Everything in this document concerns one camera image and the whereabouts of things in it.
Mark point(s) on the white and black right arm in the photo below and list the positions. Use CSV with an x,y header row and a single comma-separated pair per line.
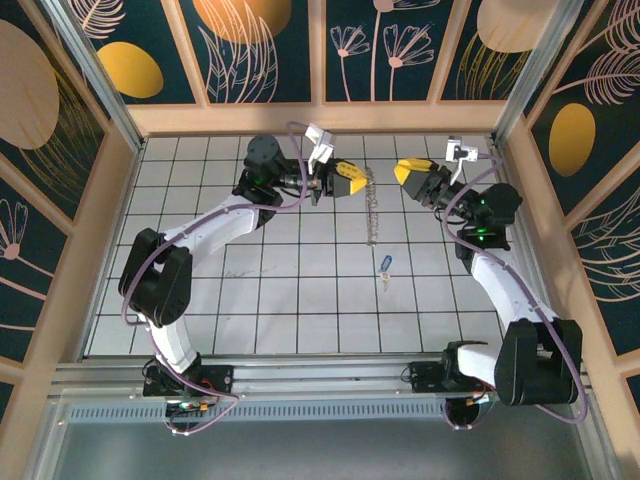
x,y
505,290

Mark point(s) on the key with blue tag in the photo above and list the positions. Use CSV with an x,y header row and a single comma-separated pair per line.
x,y
385,263

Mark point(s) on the small circuit board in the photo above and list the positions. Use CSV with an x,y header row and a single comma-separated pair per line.
x,y
482,397
192,406

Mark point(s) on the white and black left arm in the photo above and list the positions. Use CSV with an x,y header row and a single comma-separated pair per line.
x,y
215,232

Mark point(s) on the aluminium frame post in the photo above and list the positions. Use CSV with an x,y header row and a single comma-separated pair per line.
x,y
90,65
532,70

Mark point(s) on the aluminium front rail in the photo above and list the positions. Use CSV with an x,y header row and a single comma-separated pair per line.
x,y
325,380

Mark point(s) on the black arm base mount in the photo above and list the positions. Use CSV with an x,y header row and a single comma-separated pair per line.
x,y
220,377
422,380

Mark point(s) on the grey metal panel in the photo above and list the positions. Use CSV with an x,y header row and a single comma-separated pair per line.
x,y
320,450

